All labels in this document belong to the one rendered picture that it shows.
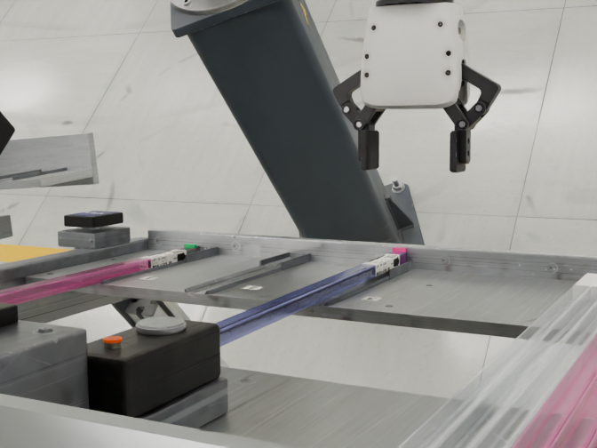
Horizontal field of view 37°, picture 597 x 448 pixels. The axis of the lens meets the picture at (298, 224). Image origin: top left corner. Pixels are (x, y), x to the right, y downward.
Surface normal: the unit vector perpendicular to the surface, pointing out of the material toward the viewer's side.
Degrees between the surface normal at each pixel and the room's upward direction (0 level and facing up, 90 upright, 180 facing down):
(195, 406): 90
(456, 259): 43
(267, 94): 90
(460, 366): 0
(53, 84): 0
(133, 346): 47
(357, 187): 90
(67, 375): 90
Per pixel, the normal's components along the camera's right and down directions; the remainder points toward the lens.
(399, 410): 0.00, -0.99
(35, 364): 0.89, 0.05
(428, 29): -0.34, 0.11
